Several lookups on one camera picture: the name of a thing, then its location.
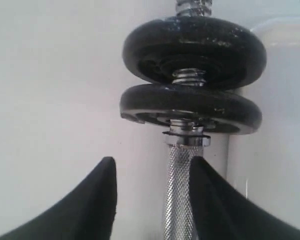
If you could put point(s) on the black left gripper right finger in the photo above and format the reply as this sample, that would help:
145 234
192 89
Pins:
221 213

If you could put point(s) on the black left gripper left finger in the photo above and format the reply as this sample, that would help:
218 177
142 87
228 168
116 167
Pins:
86 213

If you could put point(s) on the chrome threaded dumbbell bar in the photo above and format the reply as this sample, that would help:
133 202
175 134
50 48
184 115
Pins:
186 140

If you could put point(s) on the black weight plate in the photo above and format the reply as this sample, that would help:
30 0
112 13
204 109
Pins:
229 55
216 111

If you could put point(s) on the white rectangular plastic tray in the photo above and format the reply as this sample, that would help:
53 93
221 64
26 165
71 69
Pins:
265 166

